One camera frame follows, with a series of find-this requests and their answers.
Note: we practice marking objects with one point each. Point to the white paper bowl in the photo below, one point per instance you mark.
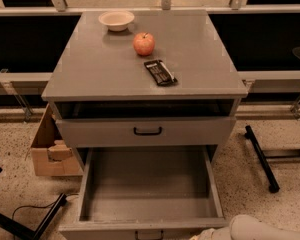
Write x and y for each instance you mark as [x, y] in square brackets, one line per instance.
[116, 20]

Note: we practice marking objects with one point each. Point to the red apple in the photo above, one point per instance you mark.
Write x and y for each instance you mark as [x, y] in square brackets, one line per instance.
[143, 43]

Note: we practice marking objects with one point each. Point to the grey drawer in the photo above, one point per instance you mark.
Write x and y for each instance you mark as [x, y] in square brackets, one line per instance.
[145, 123]
[146, 193]

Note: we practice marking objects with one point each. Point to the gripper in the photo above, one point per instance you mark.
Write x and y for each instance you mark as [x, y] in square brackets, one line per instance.
[206, 234]

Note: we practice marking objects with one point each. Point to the metal window railing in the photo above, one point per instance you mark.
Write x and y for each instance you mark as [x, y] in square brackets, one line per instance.
[261, 36]

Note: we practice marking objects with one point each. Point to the grey drawer cabinet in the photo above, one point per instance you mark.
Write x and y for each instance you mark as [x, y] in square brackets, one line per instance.
[103, 66]

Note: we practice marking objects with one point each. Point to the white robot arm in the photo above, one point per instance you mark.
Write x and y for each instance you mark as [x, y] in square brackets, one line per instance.
[245, 227]

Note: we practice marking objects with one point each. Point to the cardboard box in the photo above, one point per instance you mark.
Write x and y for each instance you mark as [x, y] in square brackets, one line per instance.
[50, 155]

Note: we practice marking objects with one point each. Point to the black stand right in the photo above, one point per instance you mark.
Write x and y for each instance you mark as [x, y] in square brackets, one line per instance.
[265, 155]

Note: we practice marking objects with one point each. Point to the black snack bar packet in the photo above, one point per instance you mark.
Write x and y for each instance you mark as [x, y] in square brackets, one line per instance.
[160, 73]

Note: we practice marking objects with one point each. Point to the grey top drawer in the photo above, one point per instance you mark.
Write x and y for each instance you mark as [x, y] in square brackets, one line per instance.
[145, 123]

